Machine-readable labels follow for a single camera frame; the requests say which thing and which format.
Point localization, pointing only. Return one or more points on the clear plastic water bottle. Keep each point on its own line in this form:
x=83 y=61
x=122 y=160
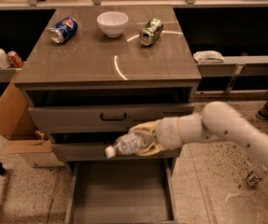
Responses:
x=130 y=144

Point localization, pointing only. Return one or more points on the top grey drawer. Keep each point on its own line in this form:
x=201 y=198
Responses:
x=101 y=118

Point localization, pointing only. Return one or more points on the grey drawer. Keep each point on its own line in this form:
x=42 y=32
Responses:
x=101 y=118
x=121 y=192
x=96 y=152

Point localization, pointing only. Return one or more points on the brown cardboard box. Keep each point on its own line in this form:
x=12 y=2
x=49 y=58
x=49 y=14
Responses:
x=22 y=135

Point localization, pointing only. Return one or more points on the red soda can right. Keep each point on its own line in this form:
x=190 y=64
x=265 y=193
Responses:
x=15 y=59

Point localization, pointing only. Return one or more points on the green soda can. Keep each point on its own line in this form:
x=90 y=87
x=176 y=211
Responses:
x=150 y=32

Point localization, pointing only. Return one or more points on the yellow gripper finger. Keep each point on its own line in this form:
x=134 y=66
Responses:
x=151 y=150
x=143 y=131

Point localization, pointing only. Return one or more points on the middle grey drawer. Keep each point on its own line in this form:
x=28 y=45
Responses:
x=96 y=152

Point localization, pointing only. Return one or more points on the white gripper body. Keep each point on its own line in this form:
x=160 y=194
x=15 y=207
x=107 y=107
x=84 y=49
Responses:
x=167 y=133

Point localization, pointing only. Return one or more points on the grey shelf rail right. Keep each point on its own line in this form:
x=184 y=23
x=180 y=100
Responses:
x=245 y=66

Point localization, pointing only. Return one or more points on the white ceramic bowl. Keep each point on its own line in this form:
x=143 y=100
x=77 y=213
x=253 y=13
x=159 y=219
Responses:
x=112 y=23

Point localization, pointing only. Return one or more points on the plastic bottle on floor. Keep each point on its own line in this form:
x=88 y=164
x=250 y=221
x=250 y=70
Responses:
x=255 y=176

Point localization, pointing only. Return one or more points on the grey drawer cabinet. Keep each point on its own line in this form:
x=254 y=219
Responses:
x=93 y=69

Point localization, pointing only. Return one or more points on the blue Pepsi can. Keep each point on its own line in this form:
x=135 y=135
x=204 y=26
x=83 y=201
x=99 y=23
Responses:
x=63 y=30

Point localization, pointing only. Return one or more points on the folded white cloth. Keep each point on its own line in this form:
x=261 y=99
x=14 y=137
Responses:
x=208 y=56

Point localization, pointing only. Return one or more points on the bottom grey drawer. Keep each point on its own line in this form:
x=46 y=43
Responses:
x=121 y=192

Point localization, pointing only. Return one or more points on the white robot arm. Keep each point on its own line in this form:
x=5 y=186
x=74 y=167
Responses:
x=217 y=121

